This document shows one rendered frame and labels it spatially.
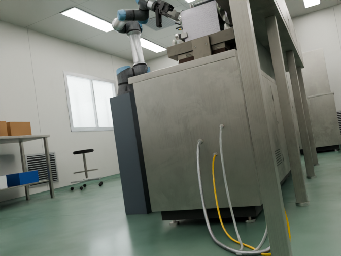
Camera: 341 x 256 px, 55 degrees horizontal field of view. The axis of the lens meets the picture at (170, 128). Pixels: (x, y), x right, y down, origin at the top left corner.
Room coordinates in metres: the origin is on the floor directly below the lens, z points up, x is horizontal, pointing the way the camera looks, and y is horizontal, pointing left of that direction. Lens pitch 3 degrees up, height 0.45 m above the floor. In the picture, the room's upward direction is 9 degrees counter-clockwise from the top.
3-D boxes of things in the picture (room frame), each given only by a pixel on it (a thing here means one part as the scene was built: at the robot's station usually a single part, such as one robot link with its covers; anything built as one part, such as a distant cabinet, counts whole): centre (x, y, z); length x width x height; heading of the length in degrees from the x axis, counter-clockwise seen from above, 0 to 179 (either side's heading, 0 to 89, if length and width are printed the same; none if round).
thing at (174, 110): (2.91, -0.65, 0.43); 2.52 x 0.64 x 0.86; 154
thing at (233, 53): (2.92, -0.64, 0.88); 2.52 x 0.66 x 0.04; 154
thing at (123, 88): (2.54, 0.30, 0.95); 0.15 x 0.15 x 0.10
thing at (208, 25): (1.98, -0.28, 1.11); 0.23 x 0.01 x 0.18; 64
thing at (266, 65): (2.90, -0.97, 1.02); 2.24 x 0.04 x 0.24; 154
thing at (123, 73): (2.54, 0.29, 1.07); 0.13 x 0.12 x 0.14; 108
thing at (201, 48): (1.77, -0.24, 0.97); 0.10 x 0.03 x 0.11; 64
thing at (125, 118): (2.54, 0.30, 0.45); 0.20 x 0.20 x 0.90; 60
